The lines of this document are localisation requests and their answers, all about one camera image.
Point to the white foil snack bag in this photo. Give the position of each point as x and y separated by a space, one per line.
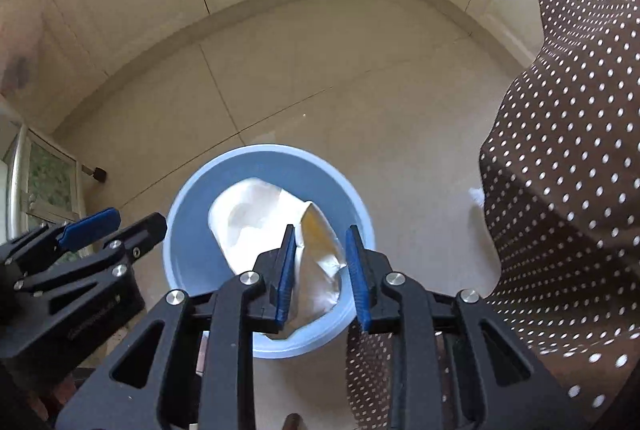
250 220

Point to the brown polka dot tablecloth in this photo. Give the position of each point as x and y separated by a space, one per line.
550 159

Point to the white paper scrap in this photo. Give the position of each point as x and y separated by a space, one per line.
477 197

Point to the black door stopper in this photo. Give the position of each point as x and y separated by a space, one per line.
96 173

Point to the light blue plastic bin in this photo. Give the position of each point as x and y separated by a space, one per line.
197 235

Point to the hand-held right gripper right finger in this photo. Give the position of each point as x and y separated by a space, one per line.
357 280

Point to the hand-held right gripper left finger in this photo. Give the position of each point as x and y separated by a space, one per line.
283 277

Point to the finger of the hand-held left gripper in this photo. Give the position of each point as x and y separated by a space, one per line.
90 226
135 240

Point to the metal framed glass door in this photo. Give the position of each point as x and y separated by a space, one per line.
45 175

